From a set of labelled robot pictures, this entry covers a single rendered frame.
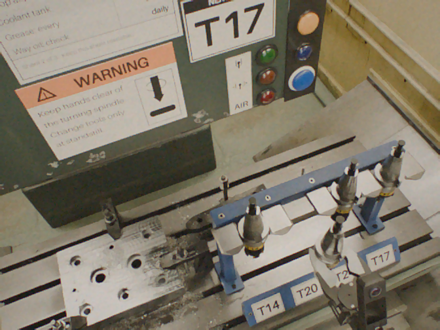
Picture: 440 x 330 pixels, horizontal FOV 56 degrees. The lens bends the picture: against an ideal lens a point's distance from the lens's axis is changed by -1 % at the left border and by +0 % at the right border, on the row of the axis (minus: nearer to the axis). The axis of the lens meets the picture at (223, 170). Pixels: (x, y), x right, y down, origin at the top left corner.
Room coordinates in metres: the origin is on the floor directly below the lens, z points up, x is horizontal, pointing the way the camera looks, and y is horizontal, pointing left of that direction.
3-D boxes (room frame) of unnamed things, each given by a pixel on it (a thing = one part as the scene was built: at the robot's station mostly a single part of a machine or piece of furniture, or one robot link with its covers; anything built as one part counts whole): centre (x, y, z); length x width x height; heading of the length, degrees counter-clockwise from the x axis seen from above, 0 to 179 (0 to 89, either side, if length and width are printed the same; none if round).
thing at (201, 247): (0.49, 0.13, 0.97); 0.13 x 0.03 x 0.15; 106
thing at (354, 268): (0.34, -0.23, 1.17); 0.09 x 0.03 x 0.06; 3
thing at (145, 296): (0.47, 0.31, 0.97); 0.29 x 0.23 x 0.05; 106
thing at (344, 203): (0.48, -0.26, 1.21); 0.06 x 0.06 x 0.03
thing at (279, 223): (0.43, -0.10, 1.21); 0.07 x 0.05 x 0.01; 16
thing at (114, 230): (0.62, 0.33, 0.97); 0.13 x 0.03 x 0.15; 16
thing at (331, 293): (0.28, -0.19, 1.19); 0.09 x 0.05 x 0.02; 30
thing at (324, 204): (0.46, -0.20, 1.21); 0.07 x 0.05 x 0.01; 16
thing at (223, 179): (0.70, 0.00, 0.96); 0.03 x 0.03 x 0.13
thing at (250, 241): (0.42, -0.05, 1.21); 0.06 x 0.06 x 0.03
